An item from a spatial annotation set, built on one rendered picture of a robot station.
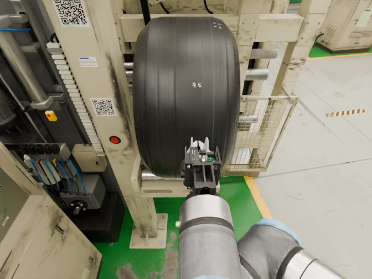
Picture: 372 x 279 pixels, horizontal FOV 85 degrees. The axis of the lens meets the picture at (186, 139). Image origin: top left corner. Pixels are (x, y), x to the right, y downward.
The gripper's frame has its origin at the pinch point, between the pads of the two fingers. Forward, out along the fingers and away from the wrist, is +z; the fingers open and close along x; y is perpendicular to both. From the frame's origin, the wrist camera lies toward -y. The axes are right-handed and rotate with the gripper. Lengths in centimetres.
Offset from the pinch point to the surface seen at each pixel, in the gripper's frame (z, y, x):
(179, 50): 13.1, 20.9, 4.8
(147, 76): 8.3, 15.9, 12.9
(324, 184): 83, -115, -128
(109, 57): 19.6, 17.4, 25.4
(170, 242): 33, -121, 14
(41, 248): -4, -49, 60
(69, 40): 18.6, 22.0, 34.9
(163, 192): 16.6, -40.8, 13.3
